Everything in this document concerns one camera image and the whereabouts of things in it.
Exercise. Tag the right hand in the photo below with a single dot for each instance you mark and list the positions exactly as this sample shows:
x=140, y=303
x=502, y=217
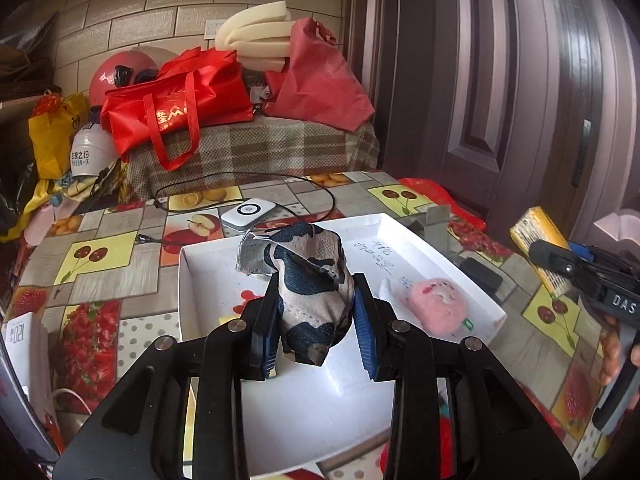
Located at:
x=612, y=357

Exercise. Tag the black charger box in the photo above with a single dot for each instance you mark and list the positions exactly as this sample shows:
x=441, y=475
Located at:
x=481, y=275

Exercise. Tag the white helmet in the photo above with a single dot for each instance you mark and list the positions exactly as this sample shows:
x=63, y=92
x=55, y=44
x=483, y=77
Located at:
x=93, y=150

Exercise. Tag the cream foam roll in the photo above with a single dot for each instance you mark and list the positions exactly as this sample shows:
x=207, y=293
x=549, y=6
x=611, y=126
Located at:
x=260, y=37

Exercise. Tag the yellow plastic bag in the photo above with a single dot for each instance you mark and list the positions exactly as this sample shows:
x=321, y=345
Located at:
x=54, y=121

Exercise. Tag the matte red fabric bag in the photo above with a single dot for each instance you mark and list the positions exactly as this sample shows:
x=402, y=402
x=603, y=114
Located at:
x=317, y=85

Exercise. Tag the plaid covered bench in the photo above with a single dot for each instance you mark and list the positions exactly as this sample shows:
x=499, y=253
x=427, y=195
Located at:
x=246, y=151

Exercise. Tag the glossy red tote bag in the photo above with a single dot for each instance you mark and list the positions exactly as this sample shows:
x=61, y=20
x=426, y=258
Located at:
x=199, y=88

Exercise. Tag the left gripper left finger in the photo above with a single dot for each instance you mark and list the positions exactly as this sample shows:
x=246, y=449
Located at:
x=244, y=348

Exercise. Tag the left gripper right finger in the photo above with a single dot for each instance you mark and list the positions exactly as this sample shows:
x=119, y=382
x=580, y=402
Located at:
x=394, y=350

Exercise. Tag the fruit pattern tablecloth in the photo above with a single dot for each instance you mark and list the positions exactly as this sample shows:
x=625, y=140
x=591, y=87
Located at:
x=104, y=281

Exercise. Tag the pink plush toy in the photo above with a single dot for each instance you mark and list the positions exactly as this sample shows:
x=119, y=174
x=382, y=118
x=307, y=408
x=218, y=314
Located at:
x=439, y=305

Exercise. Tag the dark brown door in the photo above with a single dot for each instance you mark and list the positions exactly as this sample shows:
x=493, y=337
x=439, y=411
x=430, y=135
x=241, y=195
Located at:
x=510, y=104

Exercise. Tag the white round-logo device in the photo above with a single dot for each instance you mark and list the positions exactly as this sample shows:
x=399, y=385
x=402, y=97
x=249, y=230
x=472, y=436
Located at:
x=247, y=214

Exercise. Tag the red helmet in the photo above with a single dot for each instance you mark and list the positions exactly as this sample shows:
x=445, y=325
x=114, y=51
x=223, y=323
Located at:
x=120, y=70

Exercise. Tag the white shallow cardboard box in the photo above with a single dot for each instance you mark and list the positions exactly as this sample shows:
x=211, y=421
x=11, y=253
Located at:
x=306, y=413

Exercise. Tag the white box at table edge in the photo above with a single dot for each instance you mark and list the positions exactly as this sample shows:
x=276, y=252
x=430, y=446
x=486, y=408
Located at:
x=27, y=342

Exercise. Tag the cow pattern cloth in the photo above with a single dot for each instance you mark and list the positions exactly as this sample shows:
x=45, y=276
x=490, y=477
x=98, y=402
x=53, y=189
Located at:
x=316, y=292

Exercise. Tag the grey metal phone stand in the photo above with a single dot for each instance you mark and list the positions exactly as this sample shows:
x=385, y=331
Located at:
x=434, y=224

